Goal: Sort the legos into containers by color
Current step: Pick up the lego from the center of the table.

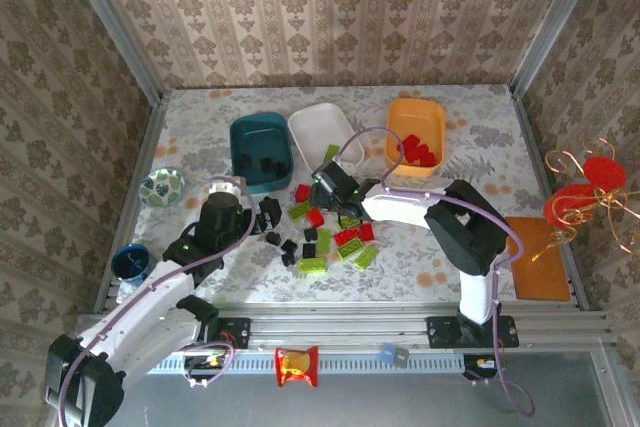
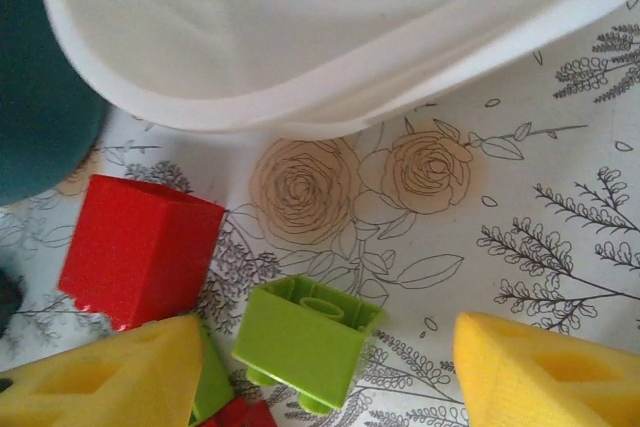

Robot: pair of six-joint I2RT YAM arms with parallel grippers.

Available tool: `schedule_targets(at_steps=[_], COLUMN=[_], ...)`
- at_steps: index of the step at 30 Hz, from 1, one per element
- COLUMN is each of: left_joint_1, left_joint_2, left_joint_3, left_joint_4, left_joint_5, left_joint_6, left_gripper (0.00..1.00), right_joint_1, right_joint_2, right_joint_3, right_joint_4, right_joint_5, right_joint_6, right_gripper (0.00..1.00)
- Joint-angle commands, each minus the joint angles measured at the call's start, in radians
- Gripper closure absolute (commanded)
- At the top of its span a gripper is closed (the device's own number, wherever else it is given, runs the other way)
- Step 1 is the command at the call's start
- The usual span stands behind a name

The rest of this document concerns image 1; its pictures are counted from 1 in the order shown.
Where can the red lego brick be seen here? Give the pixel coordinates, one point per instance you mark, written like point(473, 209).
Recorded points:
point(347, 237)
point(303, 193)
point(431, 159)
point(418, 153)
point(367, 232)
point(315, 218)
point(411, 140)

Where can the floral patterned table cover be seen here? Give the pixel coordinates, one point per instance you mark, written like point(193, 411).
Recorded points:
point(410, 272)

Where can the red round felt ornament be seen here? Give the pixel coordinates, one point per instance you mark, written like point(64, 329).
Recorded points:
point(567, 207)
point(605, 174)

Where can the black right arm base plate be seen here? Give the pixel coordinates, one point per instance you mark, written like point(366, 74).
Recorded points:
point(445, 332)

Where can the orange plastic container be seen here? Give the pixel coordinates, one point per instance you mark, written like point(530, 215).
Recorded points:
point(417, 117)

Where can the teal plastic container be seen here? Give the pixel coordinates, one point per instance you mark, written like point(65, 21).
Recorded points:
point(260, 137)

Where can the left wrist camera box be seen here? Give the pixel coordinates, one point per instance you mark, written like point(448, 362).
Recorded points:
point(224, 187)

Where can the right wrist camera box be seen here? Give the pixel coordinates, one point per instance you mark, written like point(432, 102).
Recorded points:
point(332, 177)

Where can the white plastic container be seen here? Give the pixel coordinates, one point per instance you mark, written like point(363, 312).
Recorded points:
point(320, 127)

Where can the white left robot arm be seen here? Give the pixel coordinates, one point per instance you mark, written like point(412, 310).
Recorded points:
point(150, 297)

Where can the red snack packet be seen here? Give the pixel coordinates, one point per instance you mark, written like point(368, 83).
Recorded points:
point(296, 367)

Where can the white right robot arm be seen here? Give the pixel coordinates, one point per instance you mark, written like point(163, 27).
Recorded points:
point(475, 292)

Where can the small blue cube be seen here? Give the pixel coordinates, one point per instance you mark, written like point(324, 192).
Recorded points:
point(394, 354)

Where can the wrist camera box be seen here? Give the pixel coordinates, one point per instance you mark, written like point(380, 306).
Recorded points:
point(224, 187)
point(332, 177)

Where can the aluminium corner post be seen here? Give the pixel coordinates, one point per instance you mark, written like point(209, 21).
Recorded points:
point(555, 17)
point(115, 27)

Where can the wooden board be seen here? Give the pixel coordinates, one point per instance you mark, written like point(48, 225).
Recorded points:
point(537, 259)

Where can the blue cup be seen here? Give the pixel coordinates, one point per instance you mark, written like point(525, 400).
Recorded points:
point(130, 263)

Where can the leaf pattern bowl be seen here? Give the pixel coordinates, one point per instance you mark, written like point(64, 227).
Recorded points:
point(162, 188)

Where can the aluminium table side rail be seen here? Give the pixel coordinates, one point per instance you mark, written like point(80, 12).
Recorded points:
point(550, 187)
point(135, 197)

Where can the aluminium front rail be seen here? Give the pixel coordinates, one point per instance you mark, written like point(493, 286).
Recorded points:
point(340, 327)

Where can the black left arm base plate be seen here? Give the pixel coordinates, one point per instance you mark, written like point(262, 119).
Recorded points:
point(235, 333)

